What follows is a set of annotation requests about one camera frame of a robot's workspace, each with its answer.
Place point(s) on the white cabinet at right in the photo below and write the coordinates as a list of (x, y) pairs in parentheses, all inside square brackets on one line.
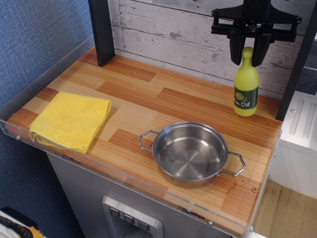
[(294, 164)]

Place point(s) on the orange cloth in corner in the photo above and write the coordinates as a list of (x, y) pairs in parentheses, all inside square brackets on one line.
[(35, 233)]

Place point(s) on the left black upright post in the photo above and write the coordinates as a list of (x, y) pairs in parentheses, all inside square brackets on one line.
[(102, 30)]

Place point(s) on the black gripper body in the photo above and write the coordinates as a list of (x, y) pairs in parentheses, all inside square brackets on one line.
[(255, 18)]

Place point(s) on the stainless steel pot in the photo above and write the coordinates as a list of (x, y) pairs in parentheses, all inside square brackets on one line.
[(190, 154)]

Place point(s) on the yellow olive oil bottle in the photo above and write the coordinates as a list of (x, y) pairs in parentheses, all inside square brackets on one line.
[(246, 85)]

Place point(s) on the yellow folded cloth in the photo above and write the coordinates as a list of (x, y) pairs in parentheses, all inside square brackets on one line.
[(70, 121)]

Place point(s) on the right black upright post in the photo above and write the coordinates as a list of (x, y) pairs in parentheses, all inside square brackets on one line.
[(299, 65)]

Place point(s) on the clear acrylic guard rail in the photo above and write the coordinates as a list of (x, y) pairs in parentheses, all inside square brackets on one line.
[(146, 93)]

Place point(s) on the silver dispenser button panel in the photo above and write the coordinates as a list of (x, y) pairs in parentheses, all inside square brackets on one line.
[(127, 222)]

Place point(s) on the black object bottom left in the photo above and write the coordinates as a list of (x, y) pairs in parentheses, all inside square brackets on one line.
[(14, 224)]

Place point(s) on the grey toy fridge cabinet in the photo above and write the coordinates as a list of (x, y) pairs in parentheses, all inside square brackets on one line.
[(125, 196)]

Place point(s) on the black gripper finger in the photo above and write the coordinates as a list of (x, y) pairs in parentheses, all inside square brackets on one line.
[(261, 46), (237, 42)]

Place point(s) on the black upright post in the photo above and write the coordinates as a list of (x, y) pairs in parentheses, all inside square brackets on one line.
[(102, 30), (299, 65)]

